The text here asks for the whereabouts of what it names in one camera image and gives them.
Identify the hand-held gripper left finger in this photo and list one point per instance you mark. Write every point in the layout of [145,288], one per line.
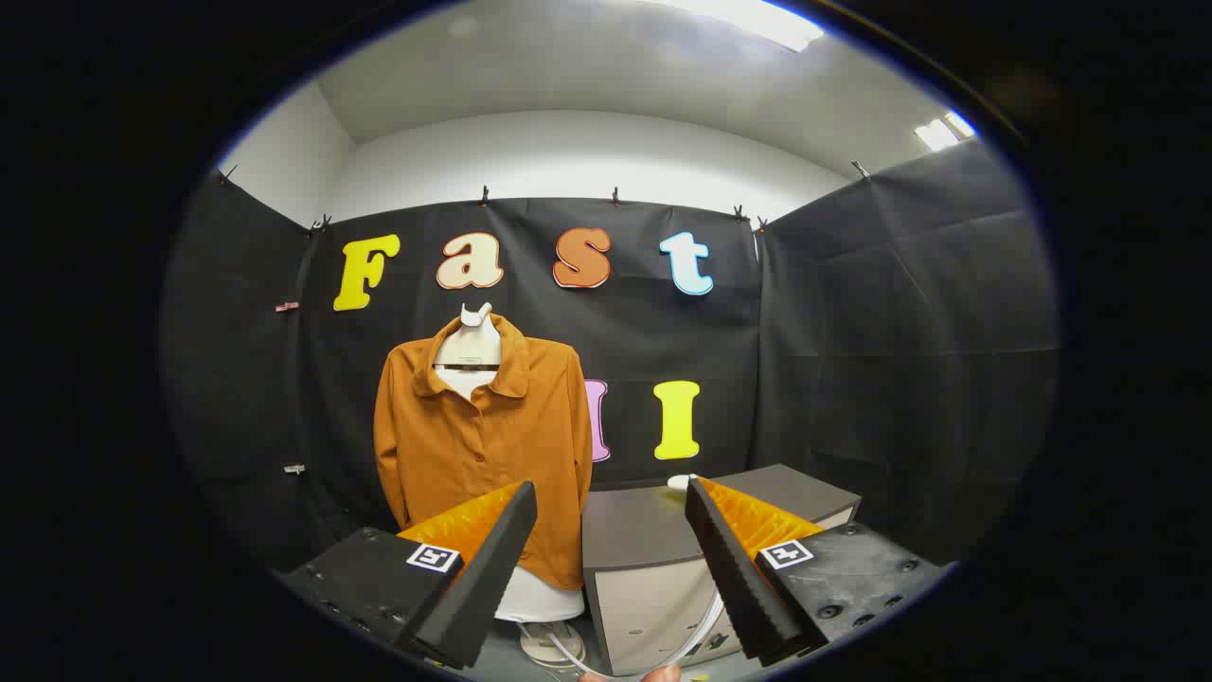
[492,559]

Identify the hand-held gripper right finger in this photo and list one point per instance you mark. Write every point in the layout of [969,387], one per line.
[734,568]

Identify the white garment steamer head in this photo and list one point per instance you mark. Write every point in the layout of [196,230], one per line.
[680,482]

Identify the orange button-up shirt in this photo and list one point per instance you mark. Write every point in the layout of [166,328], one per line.
[478,445]

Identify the grey cabinet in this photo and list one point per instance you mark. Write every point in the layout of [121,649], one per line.
[634,540]

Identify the white mannequin torso form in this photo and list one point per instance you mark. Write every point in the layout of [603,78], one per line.
[469,350]

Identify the black backdrop cloth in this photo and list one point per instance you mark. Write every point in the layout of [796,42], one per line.
[881,360]

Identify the small ceiling light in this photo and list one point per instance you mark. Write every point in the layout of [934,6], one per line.
[942,131]

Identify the long ceiling light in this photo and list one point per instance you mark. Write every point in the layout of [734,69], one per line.
[757,19]

